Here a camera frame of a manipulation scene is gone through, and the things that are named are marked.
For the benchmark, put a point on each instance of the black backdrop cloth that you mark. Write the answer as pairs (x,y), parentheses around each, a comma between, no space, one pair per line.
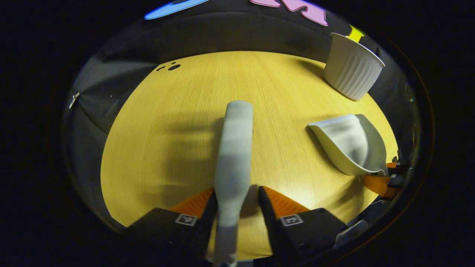
(222,33)

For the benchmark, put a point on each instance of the small white broom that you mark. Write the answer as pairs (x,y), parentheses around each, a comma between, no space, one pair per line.
(235,148)

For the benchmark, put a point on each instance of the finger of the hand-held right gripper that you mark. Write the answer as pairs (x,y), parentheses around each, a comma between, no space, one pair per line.
(397,165)
(380,185)

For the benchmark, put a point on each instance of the white dustpan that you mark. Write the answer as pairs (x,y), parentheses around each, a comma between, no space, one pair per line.
(349,144)

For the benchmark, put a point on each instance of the white ribbed garbage bin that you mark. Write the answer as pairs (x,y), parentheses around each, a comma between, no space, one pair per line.
(352,70)

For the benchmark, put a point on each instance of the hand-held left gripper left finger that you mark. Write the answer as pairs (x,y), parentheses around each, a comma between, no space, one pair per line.
(207,222)

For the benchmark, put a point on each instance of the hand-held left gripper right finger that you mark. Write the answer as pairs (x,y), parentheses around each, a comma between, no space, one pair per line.
(271,222)

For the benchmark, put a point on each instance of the silver cloth clip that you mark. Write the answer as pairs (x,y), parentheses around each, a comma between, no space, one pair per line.
(73,99)

